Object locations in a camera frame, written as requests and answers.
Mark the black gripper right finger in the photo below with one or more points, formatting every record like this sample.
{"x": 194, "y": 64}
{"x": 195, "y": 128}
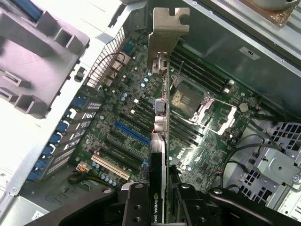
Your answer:
{"x": 192, "y": 209}

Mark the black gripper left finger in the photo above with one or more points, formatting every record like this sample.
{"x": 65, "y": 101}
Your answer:
{"x": 136, "y": 207}

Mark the white expansion slot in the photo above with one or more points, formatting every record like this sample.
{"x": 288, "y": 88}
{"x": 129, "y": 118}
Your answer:
{"x": 110, "y": 167}

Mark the long black expansion slot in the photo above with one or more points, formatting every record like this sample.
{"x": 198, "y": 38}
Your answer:
{"x": 120, "y": 158}
{"x": 136, "y": 121}
{"x": 124, "y": 147}

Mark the green motherboard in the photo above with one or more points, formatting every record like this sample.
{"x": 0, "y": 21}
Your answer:
{"x": 211, "y": 153}

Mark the white power connector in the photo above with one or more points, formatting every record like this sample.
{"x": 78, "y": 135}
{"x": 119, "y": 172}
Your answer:
{"x": 82, "y": 167}

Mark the blue expansion slot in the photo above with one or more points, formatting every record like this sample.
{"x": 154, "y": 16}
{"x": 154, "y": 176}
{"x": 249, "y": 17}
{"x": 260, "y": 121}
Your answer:
{"x": 131, "y": 132}

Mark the perforated metal drive cage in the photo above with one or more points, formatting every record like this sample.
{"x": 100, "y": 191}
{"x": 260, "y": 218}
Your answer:
{"x": 277, "y": 164}

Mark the metal socket cover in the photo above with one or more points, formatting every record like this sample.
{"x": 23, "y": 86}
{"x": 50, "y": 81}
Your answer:
{"x": 207, "y": 110}

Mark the blue slot clip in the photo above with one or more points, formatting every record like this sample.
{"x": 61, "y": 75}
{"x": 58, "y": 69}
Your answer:
{"x": 34, "y": 175}
{"x": 78, "y": 103}
{"x": 41, "y": 163}
{"x": 49, "y": 150}
{"x": 55, "y": 138}
{"x": 62, "y": 126}

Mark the CPU socket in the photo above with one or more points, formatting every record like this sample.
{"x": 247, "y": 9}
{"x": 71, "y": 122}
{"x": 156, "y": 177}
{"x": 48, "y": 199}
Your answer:
{"x": 185, "y": 97}

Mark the silver coin battery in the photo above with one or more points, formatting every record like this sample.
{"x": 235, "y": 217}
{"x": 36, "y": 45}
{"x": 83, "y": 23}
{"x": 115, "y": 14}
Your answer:
{"x": 243, "y": 107}

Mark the black RAM slot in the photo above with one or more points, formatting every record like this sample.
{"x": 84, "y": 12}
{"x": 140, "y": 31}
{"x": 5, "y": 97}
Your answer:
{"x": 197, "y": 78}
{"x": 202, "y": 68}
{"x": 204, "y": 63}
{"x": 200, "y": 74}

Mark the thin locking lever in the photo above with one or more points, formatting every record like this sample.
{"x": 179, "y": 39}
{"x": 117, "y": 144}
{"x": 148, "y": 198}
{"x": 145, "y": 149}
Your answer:
{"x": 179, "y": 70}

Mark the ribbed silver port block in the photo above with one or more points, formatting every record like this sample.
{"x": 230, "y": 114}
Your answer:
{"x": 121, "y": 62}

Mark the open black PC case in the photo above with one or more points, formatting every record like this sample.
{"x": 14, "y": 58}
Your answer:
{"x": 223, "y": 42}

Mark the hard disk with blue rails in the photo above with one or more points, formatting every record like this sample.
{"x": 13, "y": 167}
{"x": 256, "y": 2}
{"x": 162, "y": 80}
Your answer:
{"x": 28, "y": 9}

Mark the small black case switch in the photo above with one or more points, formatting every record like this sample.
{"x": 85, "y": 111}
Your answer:
{"x": 79, "y": 74}

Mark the white case wall sticker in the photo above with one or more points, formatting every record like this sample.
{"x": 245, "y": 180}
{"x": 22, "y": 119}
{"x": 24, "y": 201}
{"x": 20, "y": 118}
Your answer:
{"x": 249, "y": 53}

